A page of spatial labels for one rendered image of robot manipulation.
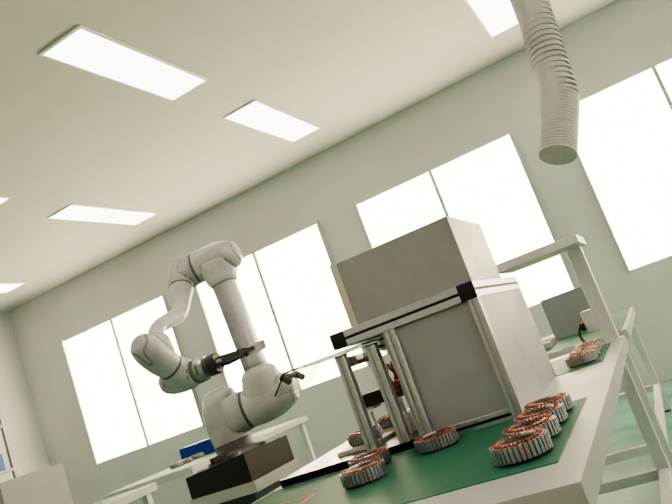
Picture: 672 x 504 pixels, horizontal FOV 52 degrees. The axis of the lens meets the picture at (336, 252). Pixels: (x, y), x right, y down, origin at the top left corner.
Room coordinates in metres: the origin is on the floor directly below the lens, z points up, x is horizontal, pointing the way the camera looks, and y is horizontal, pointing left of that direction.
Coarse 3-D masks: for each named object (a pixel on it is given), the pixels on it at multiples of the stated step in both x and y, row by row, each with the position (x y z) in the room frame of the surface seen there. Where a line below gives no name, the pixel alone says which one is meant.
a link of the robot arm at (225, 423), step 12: (216, 396) 2.75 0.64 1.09; (228, 396) 2.76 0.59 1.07; (204, 408) 2.77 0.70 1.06; (216, 408) 2.74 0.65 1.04; (228, 408) 2.73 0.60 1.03; (240, 408) 2.73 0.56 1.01; (204, 420) 2.78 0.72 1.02; (216, 420) 2.74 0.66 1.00; (228, 420) 2.73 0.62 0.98; (240, 420) 2.73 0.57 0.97; (216, 432) 2.74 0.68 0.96; (228, 432) 2.74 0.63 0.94; (240, 432) 2.76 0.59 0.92; (216, 444) 2.75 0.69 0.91
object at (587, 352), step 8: (584, 344) 2.84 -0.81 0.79; (592, 344) 2.71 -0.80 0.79; (600, 344) 2.73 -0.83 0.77; (576, 352) 2.61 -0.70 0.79; (584, 352) 2.54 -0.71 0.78; (592, 352) 2.47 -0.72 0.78; (600, 352) 2.62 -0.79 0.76; (568, 360) 2.50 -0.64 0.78; (576, 360) 2.47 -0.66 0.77; (584, 360) 2.47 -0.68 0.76; (592, 360) 2.47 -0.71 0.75
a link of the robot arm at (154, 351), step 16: (176, 288) 2.73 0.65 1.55; (192, 288) 2.78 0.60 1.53; (176, 304) 2.68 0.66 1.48; (160, 320) 2.48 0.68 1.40; (176, 320) 2.58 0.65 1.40; (144, 336) 2.32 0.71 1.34; (160, 336) 2.37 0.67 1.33; (144, 352) 2.30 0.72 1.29; (160, 352) 2.33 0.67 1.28; (144, 368) 2.36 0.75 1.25; (160, 368) 2.35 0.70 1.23; (176, 368) 2.40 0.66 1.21
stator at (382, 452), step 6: (372, 450) 1.90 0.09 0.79; (378, 450) 1.88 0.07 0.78; (384, 450) 1.84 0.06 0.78; (360, 456) 1.89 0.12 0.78; (366, 456) 1.82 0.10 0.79; (372, 456) 1.81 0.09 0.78; (378, 456) 1.81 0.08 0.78; (384, 456) 1.82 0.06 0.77; (390, 456) 1.85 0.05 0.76; (348, 462) 1.87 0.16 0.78; (354, 462) 1.82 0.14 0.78; (360, 462) 1.81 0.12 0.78
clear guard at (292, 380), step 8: (360, 344) 1.99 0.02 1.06; (368, 344) 2.19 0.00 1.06; (344, 352) 2.11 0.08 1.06; (320, 360) 2.05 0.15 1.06; (296, 368) 2.08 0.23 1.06; (304, 368) 2.22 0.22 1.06; (312, 368) 2.28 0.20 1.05; (288, 376) 2.13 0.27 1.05; (296, 376) 2.19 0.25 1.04; (304, 376) 2.25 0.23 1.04; (312, 376) 2.32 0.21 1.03; (280, 384) 2.10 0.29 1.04; (288, 384) 2.16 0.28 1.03; (296, 384) 2.22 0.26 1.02; (304, 384) 2.28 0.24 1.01; (280, 392) 2.13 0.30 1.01
